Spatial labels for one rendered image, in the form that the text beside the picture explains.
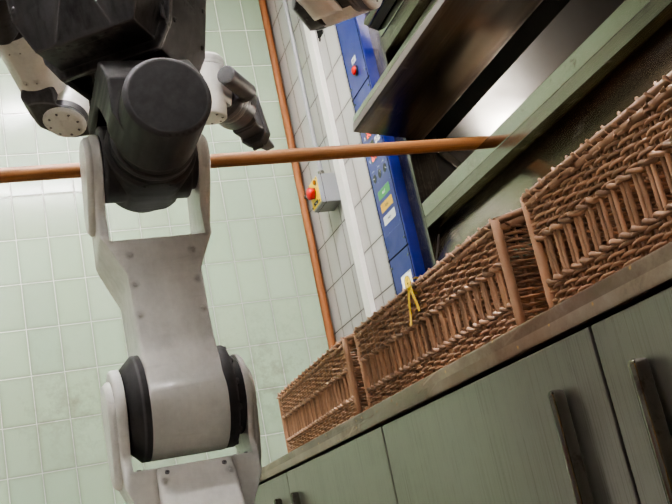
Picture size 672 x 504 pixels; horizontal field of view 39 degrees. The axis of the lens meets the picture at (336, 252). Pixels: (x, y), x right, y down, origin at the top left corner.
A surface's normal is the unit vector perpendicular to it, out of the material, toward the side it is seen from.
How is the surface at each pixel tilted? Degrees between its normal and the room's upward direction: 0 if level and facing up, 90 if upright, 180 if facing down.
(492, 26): 170
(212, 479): 64
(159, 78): 90
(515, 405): 90
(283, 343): 90
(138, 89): 90
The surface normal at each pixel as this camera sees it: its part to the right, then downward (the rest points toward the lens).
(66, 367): 0.29, -0.33
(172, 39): 0.90, 0.29
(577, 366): -0.94, 0.10
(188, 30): 0.96, -0.07
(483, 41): 0.03, 0.94
